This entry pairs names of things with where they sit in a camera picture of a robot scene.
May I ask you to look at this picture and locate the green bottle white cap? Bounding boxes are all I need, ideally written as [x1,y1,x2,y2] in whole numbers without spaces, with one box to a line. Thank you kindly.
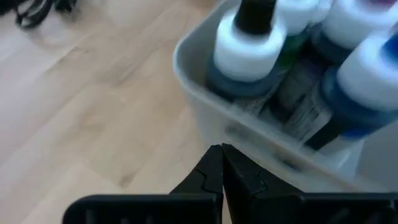
[273,0,327,110]

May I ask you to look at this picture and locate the grey plastic bin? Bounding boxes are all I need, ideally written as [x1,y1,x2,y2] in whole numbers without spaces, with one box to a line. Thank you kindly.
[172,0,398,194]

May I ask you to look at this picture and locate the blue bottle white cap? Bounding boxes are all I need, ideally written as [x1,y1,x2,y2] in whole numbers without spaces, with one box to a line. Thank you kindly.
[281,29,398,152]

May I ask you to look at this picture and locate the dark bottle white cap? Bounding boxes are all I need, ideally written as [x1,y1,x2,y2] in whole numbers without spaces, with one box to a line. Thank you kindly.
[310,0,398,68]

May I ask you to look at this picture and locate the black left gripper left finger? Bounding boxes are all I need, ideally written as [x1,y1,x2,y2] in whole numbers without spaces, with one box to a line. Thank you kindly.
[62,144,224,224]

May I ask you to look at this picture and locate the black cable bundle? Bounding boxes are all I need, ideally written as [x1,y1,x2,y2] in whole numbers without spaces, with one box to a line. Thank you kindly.
[0,0,78,29]

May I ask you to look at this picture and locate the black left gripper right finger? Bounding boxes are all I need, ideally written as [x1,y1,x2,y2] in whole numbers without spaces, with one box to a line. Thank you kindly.
[222,143,398,224]

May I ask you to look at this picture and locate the large black cap coloring bottle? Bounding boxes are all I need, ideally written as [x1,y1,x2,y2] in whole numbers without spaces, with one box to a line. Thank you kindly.
[203,0,289,118]

